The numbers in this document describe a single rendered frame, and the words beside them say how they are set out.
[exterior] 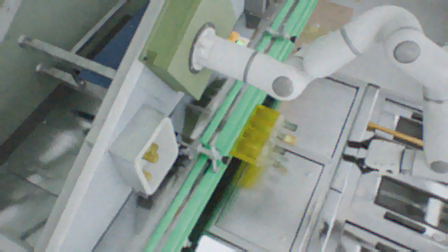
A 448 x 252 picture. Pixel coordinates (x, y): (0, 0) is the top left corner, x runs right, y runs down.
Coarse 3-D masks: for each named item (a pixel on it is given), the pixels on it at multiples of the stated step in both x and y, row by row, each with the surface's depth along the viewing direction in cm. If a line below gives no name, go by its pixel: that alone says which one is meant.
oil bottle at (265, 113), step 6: (258, 108) 143; (264, 108) 143; (252, 114) 142; (258, 114) 141; (264, 114) 141; (270, 114) 141; (276, 114) 141; (282, 114) 141; (270, 120) 140; (276, 120) 139; (282, 120) 140; (282, 126) 141
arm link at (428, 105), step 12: (432, 108) 90; (444, 108) 88; (432, 120) 90; (444, 120) 89; (432, 132) 90; (444, 132) 89; (432, 144) 91; (444, 144) 89; (432, 156) 93; (444, 156) 91; (432, 168) 95; (444, 168) 93
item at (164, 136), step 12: (168, 120) 104; (156, 132) 100; (168, 132) 110; (168, 144) 117; (168, 156) 120; (144, 168) 117; (156, 168) 118; (168, 168) 118; (144, 180) 104; (156, 180) 116
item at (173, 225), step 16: (304, 16) 169; (208, 160) 129; (192, 176) 125; (208, 176) 125; (192, 192) 123; (176, 208) 119; (192, 208) 119; (160, 224) 116; (176, 224) 116; (160, 240) 114; (176, 240) 114
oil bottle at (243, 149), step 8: (240, 144) 134; (248, 144) 134; (232, 152) 135; (240, 152) 132; (248, 152) 132; (256, 152) 132; (264, 152) 132; (248, 160) 134; (256, 160) 131; (264, 160) 131
